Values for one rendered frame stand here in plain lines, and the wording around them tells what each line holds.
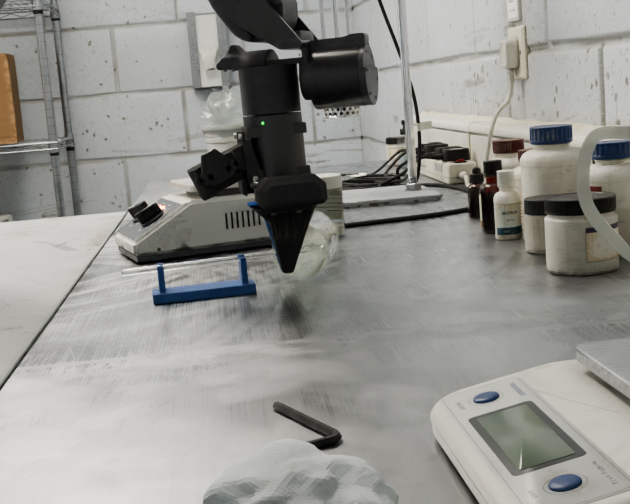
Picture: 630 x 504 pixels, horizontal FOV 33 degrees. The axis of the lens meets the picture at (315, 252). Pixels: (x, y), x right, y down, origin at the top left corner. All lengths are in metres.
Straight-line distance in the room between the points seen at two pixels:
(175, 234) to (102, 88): 2.53
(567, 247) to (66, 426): 0.53
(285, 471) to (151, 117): 3.37
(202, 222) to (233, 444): 0.72
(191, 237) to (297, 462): 0.87
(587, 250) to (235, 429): 0.48
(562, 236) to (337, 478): 0.61
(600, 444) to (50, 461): 0.30
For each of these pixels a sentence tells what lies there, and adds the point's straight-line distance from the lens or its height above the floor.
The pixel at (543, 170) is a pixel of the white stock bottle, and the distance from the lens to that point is 1.21.
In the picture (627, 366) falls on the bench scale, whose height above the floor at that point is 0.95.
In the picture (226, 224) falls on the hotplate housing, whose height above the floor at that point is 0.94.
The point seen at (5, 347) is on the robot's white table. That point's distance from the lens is 0.94.
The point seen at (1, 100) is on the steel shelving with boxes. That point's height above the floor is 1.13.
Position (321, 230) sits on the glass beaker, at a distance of 1.09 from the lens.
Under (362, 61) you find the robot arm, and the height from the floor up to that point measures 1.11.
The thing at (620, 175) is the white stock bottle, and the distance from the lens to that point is 1.12.
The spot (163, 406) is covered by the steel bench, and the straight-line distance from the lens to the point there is 0.70.
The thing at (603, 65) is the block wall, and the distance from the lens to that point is 1.49.
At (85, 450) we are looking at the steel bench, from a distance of 0.64.
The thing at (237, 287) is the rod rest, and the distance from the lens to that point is 1.04.
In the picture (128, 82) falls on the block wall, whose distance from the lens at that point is 3.81.
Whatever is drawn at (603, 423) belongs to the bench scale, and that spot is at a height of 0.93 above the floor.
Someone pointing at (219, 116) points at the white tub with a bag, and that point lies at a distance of 2.45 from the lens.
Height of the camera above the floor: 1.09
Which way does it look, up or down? 9 degrees down
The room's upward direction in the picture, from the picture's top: 5 degrees counter-clockwise
